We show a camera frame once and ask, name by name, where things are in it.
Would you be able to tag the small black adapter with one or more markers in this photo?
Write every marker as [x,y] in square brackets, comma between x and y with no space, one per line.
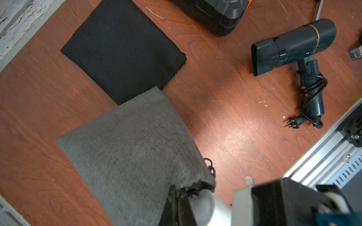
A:
[356,52]

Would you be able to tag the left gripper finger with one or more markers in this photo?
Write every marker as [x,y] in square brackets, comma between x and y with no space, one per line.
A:
[177,210]

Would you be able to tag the black fabric pouch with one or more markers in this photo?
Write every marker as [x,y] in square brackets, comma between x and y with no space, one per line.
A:
[123,51]

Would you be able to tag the aluminium rail frame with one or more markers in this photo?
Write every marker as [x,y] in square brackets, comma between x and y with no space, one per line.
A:
[336,157]

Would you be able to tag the grey fabric pouch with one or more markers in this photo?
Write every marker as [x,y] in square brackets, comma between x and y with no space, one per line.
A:
[131,156]

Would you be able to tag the white hair dryer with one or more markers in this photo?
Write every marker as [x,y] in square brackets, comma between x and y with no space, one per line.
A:
[209,210]

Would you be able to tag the black plastic tool case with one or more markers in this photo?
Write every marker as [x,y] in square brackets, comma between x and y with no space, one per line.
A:
[220,17]

